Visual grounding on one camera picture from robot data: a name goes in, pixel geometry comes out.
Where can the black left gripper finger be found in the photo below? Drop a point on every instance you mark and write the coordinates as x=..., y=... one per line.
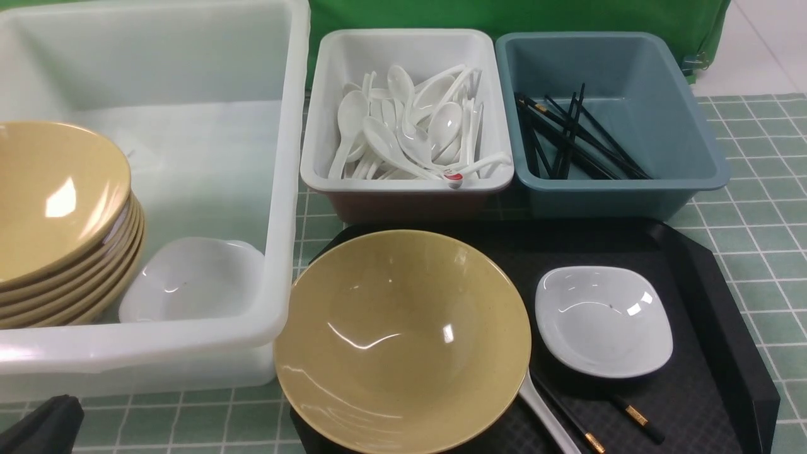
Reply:
x=52, y=427

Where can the tan noodle bowl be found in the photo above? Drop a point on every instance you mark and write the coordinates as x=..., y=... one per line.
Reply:
x=403, y=341

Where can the black chopstick gold band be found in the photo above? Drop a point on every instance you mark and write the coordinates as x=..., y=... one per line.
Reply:
x=645, y=425
x=592, y=441

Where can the white soup spoon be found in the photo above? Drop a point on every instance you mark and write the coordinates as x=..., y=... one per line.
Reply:
x=353, y=108
x=401, y=86
x=534, y=401
x=385, y=144
x=443, y=127

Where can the white square sauce dish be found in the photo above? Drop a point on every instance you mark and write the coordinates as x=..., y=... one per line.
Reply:
x=602, y=321

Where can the top stacked tan bowl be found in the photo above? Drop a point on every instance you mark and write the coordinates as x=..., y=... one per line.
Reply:
x=62, y=189

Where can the white dish in tub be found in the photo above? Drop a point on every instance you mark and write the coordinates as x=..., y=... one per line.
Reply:
x=194, y=278

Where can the large translucent white tub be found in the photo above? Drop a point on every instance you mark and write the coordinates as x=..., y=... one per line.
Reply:
x=205, y=99

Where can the white spoon bin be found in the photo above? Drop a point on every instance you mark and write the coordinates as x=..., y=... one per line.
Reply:
x=446, y=65

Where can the white spoon with red sticker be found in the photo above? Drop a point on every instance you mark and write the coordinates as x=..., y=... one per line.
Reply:
x=455, y=175

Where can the white soup spoon top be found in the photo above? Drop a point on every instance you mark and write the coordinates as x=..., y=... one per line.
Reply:
x=401, y=86

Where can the black chopstick in bin upright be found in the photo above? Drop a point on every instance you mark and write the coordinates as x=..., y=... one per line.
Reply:
x=573, y=113

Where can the blue-grey chopstick bin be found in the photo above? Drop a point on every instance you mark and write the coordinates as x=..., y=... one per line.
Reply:
x=636, y=103

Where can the black serving tray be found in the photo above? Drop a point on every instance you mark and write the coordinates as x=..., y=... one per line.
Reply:
x=715, y=395

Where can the green checked tablecloth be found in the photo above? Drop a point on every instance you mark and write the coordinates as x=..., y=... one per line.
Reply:
x=755, y=226

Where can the green backdrop cloth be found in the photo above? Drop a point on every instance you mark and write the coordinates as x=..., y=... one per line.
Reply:
x=692, y=29

